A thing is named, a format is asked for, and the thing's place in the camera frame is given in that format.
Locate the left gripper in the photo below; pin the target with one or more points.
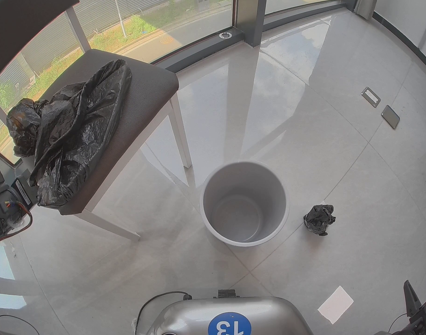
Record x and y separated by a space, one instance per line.
10 204

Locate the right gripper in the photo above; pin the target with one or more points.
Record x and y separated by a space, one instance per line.
425 318

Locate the black plastic bag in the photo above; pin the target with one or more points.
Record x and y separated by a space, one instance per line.
80 117

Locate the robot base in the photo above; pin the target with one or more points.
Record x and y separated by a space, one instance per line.
199 316

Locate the white trash bin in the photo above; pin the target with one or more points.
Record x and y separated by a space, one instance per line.
244 194

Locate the crumpled black plastic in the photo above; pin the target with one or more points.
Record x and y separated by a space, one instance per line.
319 218

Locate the grey chair with white legs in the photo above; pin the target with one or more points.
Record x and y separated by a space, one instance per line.
146 92

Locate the window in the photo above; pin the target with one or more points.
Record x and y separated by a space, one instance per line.
247 9

